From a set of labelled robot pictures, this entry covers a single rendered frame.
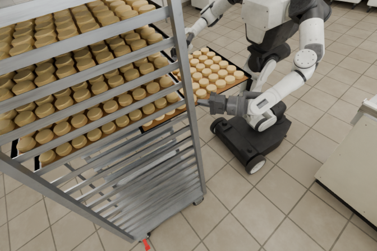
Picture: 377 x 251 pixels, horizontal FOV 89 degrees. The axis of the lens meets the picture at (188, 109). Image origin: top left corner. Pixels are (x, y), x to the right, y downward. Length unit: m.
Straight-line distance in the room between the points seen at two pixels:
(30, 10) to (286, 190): 1.87
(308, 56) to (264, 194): 1.25
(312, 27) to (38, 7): 0.91
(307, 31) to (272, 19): 0.20
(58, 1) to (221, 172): 1.68
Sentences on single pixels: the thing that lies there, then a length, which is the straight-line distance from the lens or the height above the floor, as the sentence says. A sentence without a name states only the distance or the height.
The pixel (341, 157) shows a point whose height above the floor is 0.46.
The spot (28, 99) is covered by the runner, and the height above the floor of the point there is 1.41.
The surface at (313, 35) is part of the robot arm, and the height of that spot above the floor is 1.29.
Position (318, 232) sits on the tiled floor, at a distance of 1.88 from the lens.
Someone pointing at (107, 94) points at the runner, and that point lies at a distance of 0.66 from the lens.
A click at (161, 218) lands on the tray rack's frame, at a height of 0.15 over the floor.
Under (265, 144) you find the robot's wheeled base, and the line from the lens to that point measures 1.88.
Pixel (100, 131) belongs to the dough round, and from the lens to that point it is 0.82.
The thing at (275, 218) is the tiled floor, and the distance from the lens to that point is 1.81.
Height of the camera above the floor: 1.70
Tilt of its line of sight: 46 degrees down
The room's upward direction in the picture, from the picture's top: 10 degrees counter-clockwise
